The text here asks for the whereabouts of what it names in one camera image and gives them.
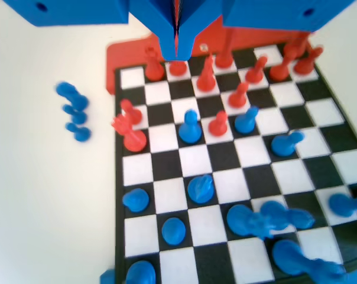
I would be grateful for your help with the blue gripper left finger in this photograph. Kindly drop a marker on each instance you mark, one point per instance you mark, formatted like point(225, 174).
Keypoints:
point(163, 20)

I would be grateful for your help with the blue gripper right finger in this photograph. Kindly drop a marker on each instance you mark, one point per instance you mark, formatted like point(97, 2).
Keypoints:
point(193, 17)

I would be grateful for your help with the red chess bishop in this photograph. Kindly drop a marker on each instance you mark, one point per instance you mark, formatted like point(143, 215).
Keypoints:
point(178, 68)

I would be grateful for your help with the row of red back pieces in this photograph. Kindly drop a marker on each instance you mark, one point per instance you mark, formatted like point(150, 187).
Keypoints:
point(122, 59)

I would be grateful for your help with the red pawn chess piece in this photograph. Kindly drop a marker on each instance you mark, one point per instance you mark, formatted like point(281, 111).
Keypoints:
point(253, 75)
point(132, 115)
point(279, 74)
point(237, 99)
point(218, 127)
point(304, 66)

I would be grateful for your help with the red rook chess piece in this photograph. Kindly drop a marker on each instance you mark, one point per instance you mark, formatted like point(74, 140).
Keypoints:
point(293, 48)

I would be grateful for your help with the red queen piece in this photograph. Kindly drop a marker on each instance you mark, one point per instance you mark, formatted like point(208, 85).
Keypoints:
point(134, 140)

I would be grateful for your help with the blue queen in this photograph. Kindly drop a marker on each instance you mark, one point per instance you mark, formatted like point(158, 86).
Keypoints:
point(239, 219)

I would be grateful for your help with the blue rook chess piece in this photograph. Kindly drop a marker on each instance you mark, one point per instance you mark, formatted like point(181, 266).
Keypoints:
point(140, 273)

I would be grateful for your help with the black white chessboard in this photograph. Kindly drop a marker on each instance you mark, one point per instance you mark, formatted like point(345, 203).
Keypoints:
point(196, 159)

